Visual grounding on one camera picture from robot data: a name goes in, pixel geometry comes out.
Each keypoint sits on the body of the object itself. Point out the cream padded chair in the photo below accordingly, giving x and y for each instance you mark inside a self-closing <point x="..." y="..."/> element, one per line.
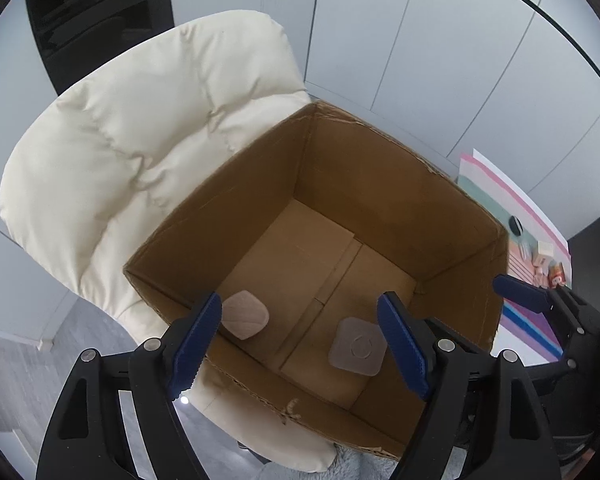
<point x="130" y="135"/>

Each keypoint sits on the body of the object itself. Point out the dark glass panel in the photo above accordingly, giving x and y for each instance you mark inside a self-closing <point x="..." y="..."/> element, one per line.
<point x="80" y="20"/>

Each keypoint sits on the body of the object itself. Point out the brown cardboard box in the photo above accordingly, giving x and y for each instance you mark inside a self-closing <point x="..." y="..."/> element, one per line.
<point x="380" y="200"/>

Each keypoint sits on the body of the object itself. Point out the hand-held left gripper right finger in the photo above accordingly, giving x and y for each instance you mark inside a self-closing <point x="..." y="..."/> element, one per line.
<point x="402" y="347"/>

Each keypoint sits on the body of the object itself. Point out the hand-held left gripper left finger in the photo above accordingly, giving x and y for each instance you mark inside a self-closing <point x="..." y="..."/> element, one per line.
<point x="196" y="345"/>

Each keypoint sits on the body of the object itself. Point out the fluffy grey clothing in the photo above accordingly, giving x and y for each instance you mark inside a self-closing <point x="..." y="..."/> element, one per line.
<point x="360" y="467"/>

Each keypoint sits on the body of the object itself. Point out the red brown can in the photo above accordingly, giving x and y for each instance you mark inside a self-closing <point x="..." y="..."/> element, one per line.
<point x="557" y="275"/>

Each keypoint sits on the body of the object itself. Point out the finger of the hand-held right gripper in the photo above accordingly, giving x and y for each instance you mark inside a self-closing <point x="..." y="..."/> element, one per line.
<point x="522" y="294"/>

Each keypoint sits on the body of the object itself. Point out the beige cube box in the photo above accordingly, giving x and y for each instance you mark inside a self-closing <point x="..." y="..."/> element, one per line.
<point x="545" y="250"/>

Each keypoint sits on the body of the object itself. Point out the small black round object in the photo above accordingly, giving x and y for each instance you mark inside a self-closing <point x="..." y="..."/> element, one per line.
<point x="516" y="225"/>

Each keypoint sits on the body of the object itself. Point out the striped colourful mat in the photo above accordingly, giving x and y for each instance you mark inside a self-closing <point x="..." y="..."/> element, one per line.
<point x="485" y="185"/>

